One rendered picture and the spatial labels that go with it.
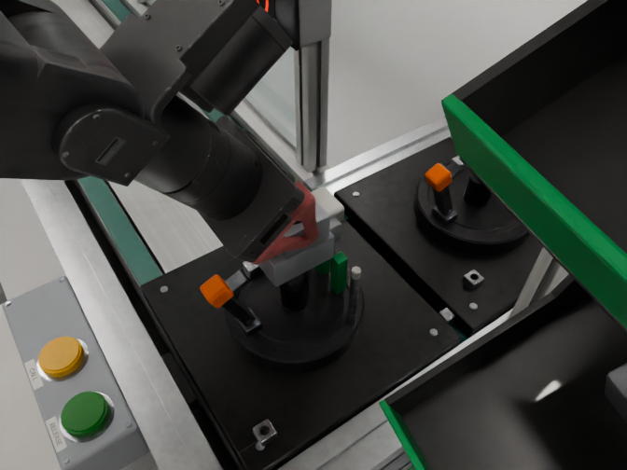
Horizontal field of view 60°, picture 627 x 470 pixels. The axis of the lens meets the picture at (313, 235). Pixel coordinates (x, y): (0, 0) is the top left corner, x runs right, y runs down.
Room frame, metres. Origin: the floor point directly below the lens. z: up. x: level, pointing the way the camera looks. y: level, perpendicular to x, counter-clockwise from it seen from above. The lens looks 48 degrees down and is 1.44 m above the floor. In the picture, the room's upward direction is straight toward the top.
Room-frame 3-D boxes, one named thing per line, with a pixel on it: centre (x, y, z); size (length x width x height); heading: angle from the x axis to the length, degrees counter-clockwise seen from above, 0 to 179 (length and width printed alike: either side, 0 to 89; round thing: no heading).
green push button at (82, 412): (0.21, 0.21, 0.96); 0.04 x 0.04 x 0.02
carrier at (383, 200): (0.46, -0.19, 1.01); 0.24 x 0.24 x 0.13; 34
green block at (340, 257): (0.33, -0.02, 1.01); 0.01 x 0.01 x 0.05; 34
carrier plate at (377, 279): (0.31, 0.02, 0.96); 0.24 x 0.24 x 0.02; 34
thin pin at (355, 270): (0.29, -0.04, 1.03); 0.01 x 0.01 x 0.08
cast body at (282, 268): (0.33, 0.01, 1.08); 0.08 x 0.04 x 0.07; 124
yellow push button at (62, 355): (0.26, 0.24, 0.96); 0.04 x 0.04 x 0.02
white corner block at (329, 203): (0.45, -0.01, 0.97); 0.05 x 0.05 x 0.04; 34
